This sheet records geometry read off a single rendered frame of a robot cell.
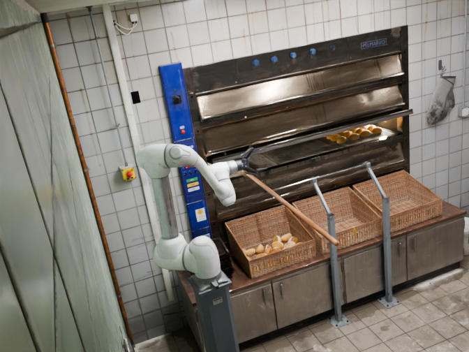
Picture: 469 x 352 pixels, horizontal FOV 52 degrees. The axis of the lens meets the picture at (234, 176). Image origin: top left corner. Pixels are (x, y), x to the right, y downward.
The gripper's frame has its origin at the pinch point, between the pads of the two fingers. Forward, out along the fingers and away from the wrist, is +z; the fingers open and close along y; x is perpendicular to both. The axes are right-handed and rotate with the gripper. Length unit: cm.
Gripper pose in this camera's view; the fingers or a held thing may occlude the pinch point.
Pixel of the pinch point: (263, 158)
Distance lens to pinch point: 324.1
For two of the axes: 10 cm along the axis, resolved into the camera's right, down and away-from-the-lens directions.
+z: 9.3, -2.5, 2.7
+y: 1.4, 9.2, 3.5
